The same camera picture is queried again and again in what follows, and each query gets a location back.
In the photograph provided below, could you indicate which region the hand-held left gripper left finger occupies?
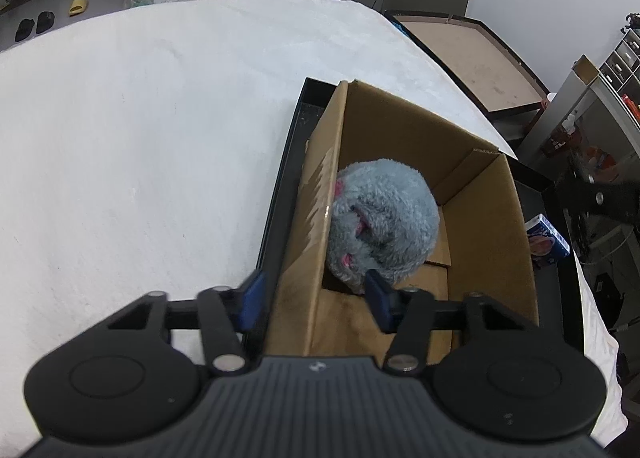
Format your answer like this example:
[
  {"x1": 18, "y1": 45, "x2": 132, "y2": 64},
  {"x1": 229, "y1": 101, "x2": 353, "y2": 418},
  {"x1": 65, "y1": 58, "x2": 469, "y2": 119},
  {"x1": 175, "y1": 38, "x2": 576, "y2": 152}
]
[{"x1": 107, "y1": 268, "x2": 266, "y2": 373}]

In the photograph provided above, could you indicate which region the grey drawer organizer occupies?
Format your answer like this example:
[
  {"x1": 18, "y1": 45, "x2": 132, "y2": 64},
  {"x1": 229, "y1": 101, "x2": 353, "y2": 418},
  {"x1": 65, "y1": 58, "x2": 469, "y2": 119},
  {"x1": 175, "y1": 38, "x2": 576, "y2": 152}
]
[{"x1": 599, "y1": 28, "x2": 640, "y2": 91}]

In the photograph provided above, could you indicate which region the grey plush toy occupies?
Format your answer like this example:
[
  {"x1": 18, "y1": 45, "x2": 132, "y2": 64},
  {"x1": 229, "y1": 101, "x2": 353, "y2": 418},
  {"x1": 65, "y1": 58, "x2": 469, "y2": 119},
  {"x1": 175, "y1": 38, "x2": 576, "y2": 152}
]
[{"x1": 325, "y1": 158, "x2": 442, "y2": 295}]

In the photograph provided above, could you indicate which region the blue tissue packet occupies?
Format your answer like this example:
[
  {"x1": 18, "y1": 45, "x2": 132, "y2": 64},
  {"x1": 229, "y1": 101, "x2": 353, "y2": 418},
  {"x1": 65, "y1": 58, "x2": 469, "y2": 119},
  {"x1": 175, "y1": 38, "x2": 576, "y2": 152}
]
[{"x1": 524, "y1": 214, "x2": 571, "y2": 269}]

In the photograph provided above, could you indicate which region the brown board with black frame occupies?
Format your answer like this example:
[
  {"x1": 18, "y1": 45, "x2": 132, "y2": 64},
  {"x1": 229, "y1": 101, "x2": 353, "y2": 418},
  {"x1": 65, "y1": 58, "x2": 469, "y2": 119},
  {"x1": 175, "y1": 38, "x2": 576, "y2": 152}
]
[{"x1": 384, "y1": 12, "x2": 552, "y2": 114}]

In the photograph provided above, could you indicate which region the brown cardboard box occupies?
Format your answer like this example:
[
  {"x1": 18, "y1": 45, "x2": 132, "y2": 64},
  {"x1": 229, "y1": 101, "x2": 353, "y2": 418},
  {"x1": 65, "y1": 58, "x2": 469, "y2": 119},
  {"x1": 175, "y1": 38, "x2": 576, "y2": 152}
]
[{"x1": 264, "y1": 79, "x2": 541, "y2": 357}]

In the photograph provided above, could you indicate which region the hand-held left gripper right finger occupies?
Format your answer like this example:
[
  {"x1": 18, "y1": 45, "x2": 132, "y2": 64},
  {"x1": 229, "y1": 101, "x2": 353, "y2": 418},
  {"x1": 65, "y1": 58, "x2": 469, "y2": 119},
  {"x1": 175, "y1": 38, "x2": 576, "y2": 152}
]
[{"x1": 364, "y1": 270, "x2": 529, "y2": 374}]

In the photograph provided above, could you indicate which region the black tray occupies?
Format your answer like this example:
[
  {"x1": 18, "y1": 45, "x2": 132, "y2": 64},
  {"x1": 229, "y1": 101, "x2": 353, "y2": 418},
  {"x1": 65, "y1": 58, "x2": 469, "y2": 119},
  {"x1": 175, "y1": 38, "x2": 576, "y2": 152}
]
[{"x1": 254, "y1": 77, "x2": 587, "y2": 356}]

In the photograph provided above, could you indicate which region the grey glass desk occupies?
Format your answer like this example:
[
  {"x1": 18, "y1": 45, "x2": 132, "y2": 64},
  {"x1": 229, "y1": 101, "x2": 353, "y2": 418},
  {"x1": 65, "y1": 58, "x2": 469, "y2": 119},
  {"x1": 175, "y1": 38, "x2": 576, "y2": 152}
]
[{"x1": 517, "y1": 54, "x2": 640, "y2": 259}]

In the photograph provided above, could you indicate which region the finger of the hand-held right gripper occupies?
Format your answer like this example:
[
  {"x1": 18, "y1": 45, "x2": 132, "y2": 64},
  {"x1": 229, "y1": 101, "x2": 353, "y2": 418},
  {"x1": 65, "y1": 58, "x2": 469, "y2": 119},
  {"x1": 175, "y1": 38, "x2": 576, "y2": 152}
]
[{"x1": 555, "y1": 177, "x2": 640, "y2": 227}]

